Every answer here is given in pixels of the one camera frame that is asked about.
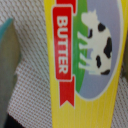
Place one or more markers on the yellow butter box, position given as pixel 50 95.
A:
pixel 86 40

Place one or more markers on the grey green gripper finger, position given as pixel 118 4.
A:
pixel 10 55

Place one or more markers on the white woven placemat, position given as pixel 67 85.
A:
pixel 30 103

